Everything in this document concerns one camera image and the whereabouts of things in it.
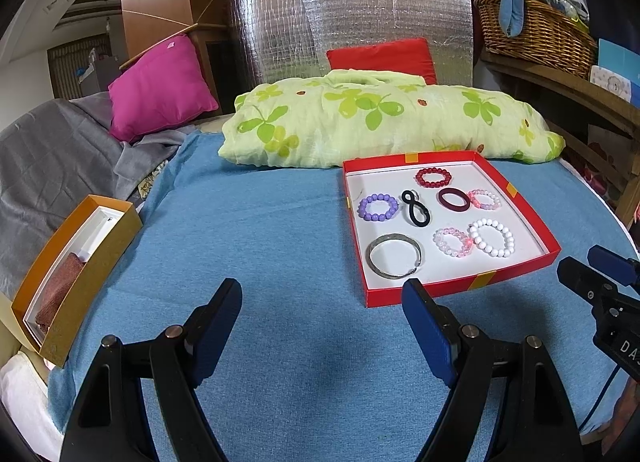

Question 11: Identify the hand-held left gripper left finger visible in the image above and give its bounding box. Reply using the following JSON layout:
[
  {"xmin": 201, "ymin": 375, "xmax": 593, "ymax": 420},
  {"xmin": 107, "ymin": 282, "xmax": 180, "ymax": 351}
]
[{"xmin": 61, "ymin": 278, "xmax": 243, "ymax": 462}]

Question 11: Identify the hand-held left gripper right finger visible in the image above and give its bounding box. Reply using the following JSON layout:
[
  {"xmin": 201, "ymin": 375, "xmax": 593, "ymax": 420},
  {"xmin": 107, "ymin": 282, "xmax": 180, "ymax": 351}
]
[{"xmin": 401, "ymin": 278, "xmax": 583, "ymax": 462}]

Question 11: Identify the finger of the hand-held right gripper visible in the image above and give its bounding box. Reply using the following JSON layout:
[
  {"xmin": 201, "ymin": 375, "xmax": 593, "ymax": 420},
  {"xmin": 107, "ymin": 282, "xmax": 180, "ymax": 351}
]
[
  {"xmin": 587, "ymin": 244, "xmax": 640, "ymax": 288},
  {"xmin": 557, "ymin": 256, "xmax": 621, "ymax": 313}
]

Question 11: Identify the red cardboard box tray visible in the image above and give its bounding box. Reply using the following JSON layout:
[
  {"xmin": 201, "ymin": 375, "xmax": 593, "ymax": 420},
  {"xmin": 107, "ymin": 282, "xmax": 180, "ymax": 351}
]
[{"xmin": 342, "ymin": 150, "xmax": 562, "ymax": 309}]

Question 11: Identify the light pink bead bracelet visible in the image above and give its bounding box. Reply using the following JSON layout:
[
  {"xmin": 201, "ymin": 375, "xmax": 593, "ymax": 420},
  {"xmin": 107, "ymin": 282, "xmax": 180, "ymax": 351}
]
[{"xmin": 433, "ymin": 226, "xmax": 474, "ymax": 258}]

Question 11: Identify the purple bead bracelet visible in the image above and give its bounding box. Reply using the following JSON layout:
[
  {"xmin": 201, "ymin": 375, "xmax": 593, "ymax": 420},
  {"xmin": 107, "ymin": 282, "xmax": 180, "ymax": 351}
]
[{"xmin": 358, "ymin": 193, "xmax": 399, "ymax": 222}]

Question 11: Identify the red bead bracelet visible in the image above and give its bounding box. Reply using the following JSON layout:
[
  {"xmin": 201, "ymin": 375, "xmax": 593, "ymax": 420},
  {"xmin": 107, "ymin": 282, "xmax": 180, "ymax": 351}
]
[{"xmin": 414, "ymin": 167, "xmax": 453, "ymax": 189}]

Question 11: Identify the silver metal bangle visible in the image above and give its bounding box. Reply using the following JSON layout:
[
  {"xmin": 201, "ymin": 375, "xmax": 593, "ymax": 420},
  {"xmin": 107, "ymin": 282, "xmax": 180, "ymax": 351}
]
[{"xmin": 368, "ymin": 235, "xmax": 422, "ymax": 279}]

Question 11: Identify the blue blanket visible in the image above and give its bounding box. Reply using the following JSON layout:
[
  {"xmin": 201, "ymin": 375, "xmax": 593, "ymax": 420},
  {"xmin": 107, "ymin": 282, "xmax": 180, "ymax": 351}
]
[{"xmin": 47, "ymin": 132, "xmax": 640, "ymax": 462}]

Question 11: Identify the gold cardboard box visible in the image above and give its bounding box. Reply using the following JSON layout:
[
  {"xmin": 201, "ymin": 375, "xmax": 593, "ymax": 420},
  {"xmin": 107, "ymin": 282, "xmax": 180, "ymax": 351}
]
[{"xmin": 11, "ymin": 194, "xmax": 143, "ymax": 369}]

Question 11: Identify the brown cloth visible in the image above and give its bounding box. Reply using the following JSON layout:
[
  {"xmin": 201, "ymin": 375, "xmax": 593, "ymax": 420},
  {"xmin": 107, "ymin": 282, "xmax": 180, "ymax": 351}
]
[{"xmin": 34, "ymin": 252, "xmax": 86, "ymax": 335}]

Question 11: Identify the white printed box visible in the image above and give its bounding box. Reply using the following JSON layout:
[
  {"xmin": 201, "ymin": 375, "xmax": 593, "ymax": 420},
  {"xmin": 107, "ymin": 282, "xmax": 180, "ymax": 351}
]
[{"xmin": 590, "ymin": 64, "xmax": 633, "ymax": 103}]

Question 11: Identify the wooden shelf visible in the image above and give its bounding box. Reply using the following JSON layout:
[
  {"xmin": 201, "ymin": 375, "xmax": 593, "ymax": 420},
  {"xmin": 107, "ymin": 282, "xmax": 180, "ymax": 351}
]
[{"xmin": 480, "ymin": 49, "xmax": 640, "ymax": 213}]

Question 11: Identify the blue cardboard box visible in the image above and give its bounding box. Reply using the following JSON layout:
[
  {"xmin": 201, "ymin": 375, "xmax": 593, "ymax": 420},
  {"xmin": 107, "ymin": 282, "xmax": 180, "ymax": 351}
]
[{"xmin": 597, "ymin": 38, "xmax": 640, "ymax": 108}]

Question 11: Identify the white cloth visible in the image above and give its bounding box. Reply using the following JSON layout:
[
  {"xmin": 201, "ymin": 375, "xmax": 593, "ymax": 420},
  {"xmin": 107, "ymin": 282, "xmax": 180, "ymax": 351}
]
[{"xmin": 0, "ymin": 352, "xmax": 63, "ymax": 462}]

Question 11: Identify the green floral pillow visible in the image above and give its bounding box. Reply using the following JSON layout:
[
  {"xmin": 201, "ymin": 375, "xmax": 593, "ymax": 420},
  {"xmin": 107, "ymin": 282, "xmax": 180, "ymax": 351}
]
[{"xmin": 220, "ymin": 69, "xmax": 566, "ymax": 169}]

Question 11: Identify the wicker basket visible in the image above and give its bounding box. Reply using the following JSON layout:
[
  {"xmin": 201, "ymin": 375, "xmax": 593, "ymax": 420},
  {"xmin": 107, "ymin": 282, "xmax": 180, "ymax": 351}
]
[{"xmin": 472, "ymin": 0, "xmax": 598, "ymax": 80}]

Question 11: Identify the grey cloth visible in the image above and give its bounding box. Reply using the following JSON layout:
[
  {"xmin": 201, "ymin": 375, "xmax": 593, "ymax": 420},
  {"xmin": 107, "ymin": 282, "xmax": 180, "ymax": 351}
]
[{"xmin": 0, "ymin": 98, "xmax": 198, "ymax": 293}]

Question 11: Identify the magenta pillow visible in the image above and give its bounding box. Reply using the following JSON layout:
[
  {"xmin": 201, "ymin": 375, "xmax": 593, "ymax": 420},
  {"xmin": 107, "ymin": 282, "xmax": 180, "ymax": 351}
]
[{"xmin": 107, "ymin": 34, "xmax": 220, "ymax": 143}]

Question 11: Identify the blue cloth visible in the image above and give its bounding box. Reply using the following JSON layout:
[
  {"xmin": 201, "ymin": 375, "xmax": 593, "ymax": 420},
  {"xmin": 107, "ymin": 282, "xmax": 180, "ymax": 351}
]
[{"xmin": 500, "ymin": 0, "xmax": 538, "ymax": 38}]

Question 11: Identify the red cushion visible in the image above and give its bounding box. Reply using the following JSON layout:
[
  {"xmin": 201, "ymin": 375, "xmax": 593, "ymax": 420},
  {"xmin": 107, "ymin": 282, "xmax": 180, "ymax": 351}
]
[{"xmin": 326, "ymin": 38, "xmax": 438, "ymax": 85}]

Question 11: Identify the silver foil panel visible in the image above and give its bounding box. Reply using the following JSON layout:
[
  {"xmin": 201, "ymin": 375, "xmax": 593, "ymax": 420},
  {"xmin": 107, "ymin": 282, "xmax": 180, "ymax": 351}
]
[{"xmin": 230, "ymin": 0, "xmax": 475, "ymax": 88}]

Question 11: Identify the white bead bracelet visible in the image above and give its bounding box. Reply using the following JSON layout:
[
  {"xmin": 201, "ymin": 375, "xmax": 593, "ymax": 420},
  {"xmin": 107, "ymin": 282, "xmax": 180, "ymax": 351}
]
[{"xmin": 467, "ymin": 218, "xmax": 515, "ymax": 258}]

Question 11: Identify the black hair tie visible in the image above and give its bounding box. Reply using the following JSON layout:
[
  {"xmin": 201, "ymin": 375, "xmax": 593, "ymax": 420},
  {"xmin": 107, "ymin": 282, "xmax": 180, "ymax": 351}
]
[{"xmin": 401, "ymin": 188, "xmax": 431, "ymax": 228}]

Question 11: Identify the maroon ring bracelet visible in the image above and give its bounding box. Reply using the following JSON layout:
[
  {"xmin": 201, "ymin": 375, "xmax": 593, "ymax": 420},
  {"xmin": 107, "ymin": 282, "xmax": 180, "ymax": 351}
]
[{"xmin": 437, "ymin": 186, "xmax": 471, "ymax": 212}]

